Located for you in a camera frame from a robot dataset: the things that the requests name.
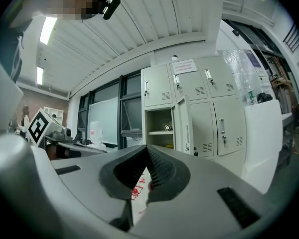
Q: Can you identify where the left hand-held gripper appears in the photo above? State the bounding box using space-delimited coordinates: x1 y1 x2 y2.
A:
27 108 107 156

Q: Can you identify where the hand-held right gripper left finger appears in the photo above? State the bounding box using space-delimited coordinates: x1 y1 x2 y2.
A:
51 145 148 233

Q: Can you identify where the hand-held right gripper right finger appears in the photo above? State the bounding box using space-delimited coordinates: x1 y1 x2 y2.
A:
129 145 280 239

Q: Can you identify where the grey metal locker door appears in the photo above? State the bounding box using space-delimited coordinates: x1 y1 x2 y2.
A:
176 95 194 156

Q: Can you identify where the beige metal locker cabinet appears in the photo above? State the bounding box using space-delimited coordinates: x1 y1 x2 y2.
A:
140 55 248 178

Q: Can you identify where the white cubby shelf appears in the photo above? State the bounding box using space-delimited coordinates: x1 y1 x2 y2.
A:
43 106 65 125

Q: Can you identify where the ceiling light panel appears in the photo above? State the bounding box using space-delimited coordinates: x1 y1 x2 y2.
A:
36 66 44 86
39 16 58 46

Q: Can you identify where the white counter block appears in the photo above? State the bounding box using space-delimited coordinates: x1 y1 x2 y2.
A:
241 99 284 194

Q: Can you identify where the green label water bottle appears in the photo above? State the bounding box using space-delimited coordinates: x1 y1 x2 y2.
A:
246 85 258 106

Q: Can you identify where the black bag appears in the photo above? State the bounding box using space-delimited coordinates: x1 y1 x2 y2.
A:
257 92 274 103

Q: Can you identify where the white paper notice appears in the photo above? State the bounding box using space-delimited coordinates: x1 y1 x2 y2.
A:
171 58 198 75

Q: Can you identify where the clear plastic sheet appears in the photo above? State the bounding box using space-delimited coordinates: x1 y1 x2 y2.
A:
220 48 261 104

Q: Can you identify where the person's head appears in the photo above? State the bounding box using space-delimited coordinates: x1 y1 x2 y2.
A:
43 0 108 21

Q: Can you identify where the head-worn black camera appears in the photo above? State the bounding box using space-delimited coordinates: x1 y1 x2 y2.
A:
102 0 122 21

